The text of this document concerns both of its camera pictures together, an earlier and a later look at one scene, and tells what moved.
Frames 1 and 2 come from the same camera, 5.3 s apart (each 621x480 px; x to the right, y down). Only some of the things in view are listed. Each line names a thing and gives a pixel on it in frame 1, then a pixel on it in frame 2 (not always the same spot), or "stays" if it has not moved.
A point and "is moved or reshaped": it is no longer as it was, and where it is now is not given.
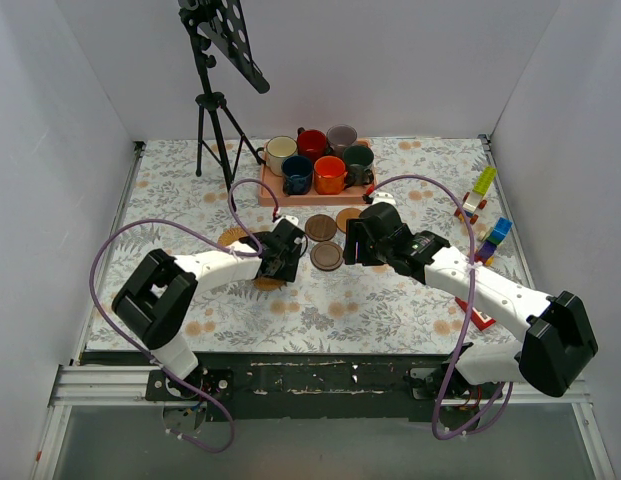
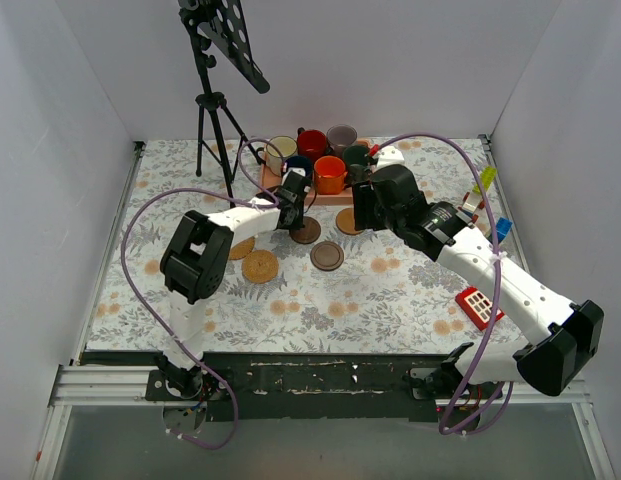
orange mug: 330,175 stays
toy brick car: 474,200 stays
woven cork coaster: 267,284 is moved or reshaped
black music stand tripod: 225,23 stays
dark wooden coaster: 320,227 is moved or reshaped
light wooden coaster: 346,213 stays
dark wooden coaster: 326,256 stays
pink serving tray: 272,194 stays
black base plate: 312,387 stays
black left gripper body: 288,257 to 296,186
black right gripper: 358,245 to 363,205
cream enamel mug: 276,149 stays
